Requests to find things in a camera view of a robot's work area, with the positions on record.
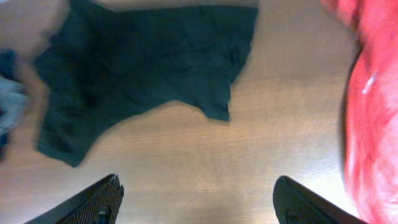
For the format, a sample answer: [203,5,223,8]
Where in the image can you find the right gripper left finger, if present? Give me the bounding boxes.
[27,174,124,224]

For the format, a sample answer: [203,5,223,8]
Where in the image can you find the navy folded garment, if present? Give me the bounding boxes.
[1,49,16,161]

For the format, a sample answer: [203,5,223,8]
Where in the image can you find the light grey folded garment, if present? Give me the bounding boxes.
[1,77,28,135]

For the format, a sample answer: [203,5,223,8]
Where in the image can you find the black shirt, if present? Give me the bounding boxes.
[33,1,258,167]

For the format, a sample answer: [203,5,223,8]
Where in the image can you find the red shirt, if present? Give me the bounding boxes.
[321,0,397,223]

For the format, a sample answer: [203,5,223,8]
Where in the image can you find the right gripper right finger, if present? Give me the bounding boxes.
[272,175,366,224]

